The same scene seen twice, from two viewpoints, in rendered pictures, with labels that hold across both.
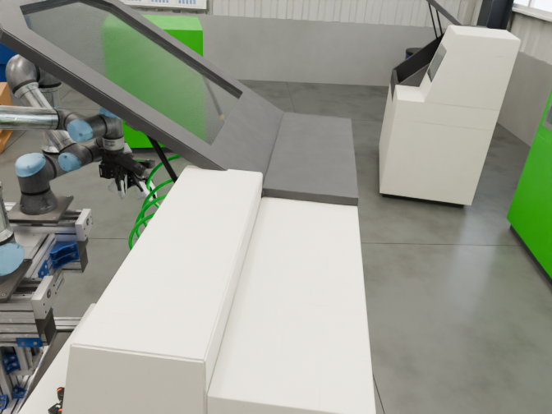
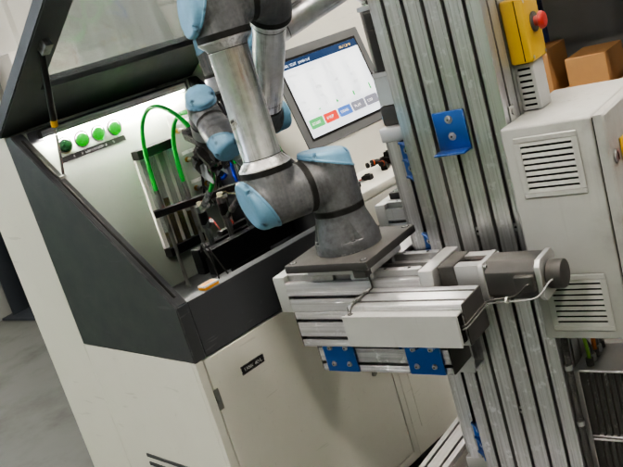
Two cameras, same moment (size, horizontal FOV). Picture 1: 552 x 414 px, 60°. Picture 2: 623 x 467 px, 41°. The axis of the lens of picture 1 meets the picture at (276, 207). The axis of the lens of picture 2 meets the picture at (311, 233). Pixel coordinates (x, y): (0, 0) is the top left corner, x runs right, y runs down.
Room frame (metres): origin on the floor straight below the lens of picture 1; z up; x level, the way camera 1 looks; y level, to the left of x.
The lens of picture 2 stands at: (3.13, 2.25, 1.57)
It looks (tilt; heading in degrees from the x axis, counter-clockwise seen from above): 15 degrees down; 224
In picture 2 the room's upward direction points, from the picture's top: 17 degrees counter-clockwise
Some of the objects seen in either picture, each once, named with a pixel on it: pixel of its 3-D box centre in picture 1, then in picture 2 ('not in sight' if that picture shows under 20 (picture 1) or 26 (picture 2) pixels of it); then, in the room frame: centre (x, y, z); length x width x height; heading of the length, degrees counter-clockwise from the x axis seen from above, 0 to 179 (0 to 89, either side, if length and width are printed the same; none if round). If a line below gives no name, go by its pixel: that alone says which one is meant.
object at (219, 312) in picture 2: not in sight; (274, 280); (1.61, 0.58, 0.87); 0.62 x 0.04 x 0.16; 176
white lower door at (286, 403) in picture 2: not in sight; (319, 411); (1.61, 0.59, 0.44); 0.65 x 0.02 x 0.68; 176
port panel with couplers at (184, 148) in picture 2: not in sight; (197, 154); (1.33, 0.09, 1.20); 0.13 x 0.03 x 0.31; 176
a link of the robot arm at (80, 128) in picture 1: (84, 127); not in sight; (1.54, 0.68, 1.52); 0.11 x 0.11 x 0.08; 56
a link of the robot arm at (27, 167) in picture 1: (33, 172); (326, 176); (1.79, 1.04, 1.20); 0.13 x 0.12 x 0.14; 155
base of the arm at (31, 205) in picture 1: (37, 196); (343, 224); (1.78, 1.04, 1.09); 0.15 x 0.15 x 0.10
